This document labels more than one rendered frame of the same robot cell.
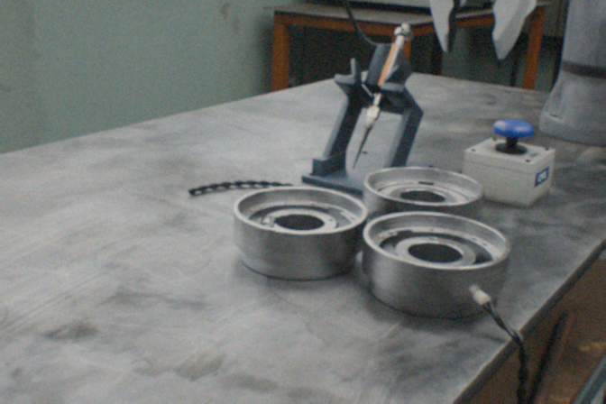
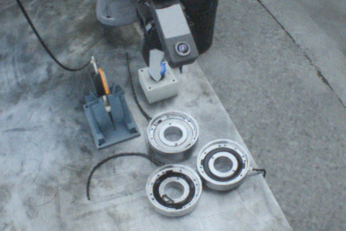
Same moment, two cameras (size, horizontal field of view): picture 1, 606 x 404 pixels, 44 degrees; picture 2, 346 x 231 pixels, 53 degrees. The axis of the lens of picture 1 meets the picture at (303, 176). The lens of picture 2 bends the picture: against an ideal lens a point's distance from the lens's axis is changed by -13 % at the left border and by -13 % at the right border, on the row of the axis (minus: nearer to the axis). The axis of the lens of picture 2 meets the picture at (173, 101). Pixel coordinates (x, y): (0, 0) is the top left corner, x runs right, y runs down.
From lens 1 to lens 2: 64 cm
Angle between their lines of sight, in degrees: 54
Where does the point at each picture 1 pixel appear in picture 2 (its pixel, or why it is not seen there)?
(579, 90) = (118, 5)
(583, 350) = not seen: hidden behind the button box
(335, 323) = (227, 210)
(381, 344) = (246, 205)
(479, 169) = (156, 93)
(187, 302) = not seen: outside the picture
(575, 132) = (124, 21)
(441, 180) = (162, 116)
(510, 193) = (171, 93)
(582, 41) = not seen: outside the picture
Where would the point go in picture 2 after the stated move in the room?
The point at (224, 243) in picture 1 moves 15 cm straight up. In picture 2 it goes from (147, 213) to (139, 179)
